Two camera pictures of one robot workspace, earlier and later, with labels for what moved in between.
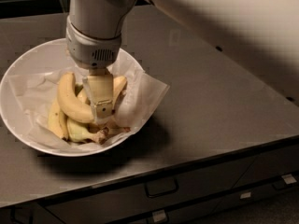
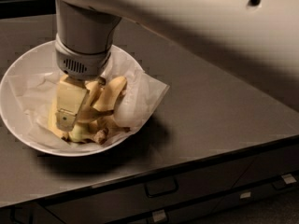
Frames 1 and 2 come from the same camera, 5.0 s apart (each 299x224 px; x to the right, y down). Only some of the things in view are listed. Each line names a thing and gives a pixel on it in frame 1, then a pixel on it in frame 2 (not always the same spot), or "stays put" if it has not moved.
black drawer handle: (162, 187) stays put
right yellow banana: (119, 83) stays put
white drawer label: (159, 216) stays put
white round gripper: (91, 50) to (81, 63)
